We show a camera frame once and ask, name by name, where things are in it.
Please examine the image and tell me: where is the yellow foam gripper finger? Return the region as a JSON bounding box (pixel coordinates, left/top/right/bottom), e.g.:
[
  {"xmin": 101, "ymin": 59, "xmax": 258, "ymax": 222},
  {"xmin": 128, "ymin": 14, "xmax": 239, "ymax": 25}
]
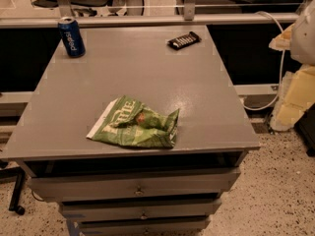
[
  {"xmin": 270, "ymin": 65, "xmax": 315, "ymax": 132},
  {"xmin": 269, "ymin": 25, "xmax": 293, "ymax": 51}
]

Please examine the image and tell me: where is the green jalapeno chip bag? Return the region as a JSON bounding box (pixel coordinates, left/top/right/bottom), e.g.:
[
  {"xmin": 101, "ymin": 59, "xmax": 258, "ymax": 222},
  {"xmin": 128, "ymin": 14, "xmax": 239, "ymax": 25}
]
[{"xmin": 87, "ymin": 95, "xmax": 180, "ymax": 148}]

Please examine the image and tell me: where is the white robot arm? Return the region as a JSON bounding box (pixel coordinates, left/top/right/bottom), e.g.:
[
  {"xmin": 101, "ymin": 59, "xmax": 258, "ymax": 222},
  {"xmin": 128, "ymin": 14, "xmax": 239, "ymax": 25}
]
[{"xmin": 269, "ymin": 0, "xmax": 315, "ymax": 132}]

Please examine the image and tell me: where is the blue pepsi can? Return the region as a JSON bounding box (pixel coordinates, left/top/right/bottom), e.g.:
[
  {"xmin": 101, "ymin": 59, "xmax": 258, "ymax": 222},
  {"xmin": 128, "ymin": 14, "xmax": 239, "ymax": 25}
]
[{"xmin": 58, "ymin": 17, "xmax": 86, "ymax": 58}]

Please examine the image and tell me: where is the black snack bar wrapper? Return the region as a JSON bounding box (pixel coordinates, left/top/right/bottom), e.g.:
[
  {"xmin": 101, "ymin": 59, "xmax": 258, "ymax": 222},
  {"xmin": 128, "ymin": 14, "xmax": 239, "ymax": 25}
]
[{"xmin": 167, "ymin": 31, "xmax": 202, "ymax": 50}]

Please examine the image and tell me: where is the middle grey drawer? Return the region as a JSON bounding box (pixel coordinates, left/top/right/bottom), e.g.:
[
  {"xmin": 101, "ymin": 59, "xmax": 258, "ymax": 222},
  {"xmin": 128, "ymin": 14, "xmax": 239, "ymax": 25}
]
[{"xmin": 61, "ymin": 199, "xmax": 221, "ymax": 222}]

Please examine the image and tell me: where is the bottom grey drawer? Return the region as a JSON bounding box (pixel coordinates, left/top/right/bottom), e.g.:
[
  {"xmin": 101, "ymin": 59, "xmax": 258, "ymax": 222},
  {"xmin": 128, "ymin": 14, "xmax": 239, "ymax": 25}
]
[{"xmin": 79, "ymin": 216, "xmax": 210, "ymax": 236}]

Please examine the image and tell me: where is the grey drawer cabinet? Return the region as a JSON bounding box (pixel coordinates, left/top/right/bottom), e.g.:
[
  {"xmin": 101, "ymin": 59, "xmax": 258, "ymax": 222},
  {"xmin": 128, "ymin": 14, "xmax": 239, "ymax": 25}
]
[{"xmin": 3, "ymin": 26, "xmax": 259, "ymax": 236}]

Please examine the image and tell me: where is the black chair leg with caster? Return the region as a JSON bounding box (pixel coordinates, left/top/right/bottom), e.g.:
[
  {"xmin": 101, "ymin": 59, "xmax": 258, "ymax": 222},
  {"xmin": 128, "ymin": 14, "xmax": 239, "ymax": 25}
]
[{"xmin": 0, "ymin": 160, "xmax": 25, "ymax": 215}]

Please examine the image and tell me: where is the white cable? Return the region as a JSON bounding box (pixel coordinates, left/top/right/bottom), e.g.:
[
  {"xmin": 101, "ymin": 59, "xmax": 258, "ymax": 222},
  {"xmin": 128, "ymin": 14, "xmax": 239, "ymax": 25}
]
[{"xmin": 242, "ymin": 11, "xmax": 285, "ymax": 112}]

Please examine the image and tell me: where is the grey metal rail frame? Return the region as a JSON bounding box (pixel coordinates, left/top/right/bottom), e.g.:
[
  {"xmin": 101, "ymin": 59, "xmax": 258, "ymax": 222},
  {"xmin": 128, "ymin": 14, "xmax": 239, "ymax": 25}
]
[{"xmin": 0, "ymin": 0, "xmax": 311, "ymax": 29}]

